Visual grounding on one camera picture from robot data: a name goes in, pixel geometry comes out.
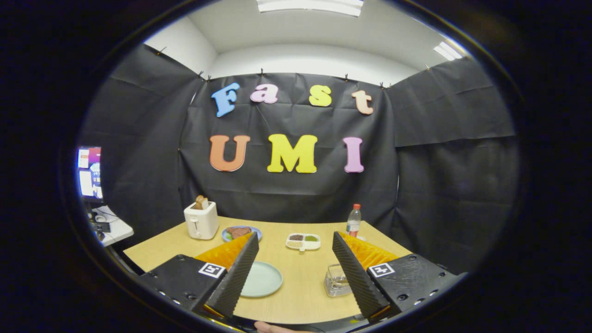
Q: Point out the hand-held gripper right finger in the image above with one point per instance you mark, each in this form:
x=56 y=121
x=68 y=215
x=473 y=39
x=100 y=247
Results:
x=357 y=280

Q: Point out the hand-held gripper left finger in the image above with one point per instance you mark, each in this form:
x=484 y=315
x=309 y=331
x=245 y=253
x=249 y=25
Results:
x=236 y=277

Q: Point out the pale green plate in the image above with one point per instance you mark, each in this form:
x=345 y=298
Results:
x=263 y=280

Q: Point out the blue plate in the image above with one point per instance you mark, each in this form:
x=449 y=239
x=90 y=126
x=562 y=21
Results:
x=225 y=235

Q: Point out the brown steak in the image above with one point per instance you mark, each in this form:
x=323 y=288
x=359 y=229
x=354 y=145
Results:
x=238 y=231

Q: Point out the clear water bottle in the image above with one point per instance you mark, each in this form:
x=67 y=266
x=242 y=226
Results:
x=354 y=222

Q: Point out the white toaster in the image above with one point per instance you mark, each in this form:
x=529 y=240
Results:
x=203 y=224

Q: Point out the white divided dish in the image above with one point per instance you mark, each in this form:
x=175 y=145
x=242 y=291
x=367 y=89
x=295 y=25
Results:
x=303 y=244

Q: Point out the toast slice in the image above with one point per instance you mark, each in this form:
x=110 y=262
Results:
x=200 y=202

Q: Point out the black backdrop cloth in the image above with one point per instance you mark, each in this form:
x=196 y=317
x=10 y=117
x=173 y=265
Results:
x=296 y=199

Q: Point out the white side desk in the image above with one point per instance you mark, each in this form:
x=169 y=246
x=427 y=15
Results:
x=120 y=229

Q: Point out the small black keyboard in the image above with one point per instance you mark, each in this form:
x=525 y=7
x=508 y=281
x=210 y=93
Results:
x=101 y=226

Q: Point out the computer monitor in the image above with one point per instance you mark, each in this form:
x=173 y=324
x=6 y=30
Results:
x=90 y=173

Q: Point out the small ceiling light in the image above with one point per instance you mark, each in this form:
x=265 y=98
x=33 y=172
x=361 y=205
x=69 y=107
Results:
x=447 y=51

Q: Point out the long ceiling light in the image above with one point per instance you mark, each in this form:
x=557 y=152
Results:
x=310 y=5

